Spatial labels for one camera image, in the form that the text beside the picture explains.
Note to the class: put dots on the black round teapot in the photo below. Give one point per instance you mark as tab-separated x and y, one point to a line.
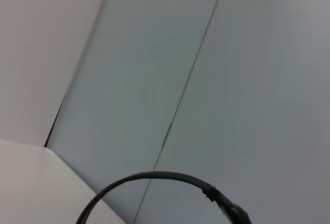
165	175

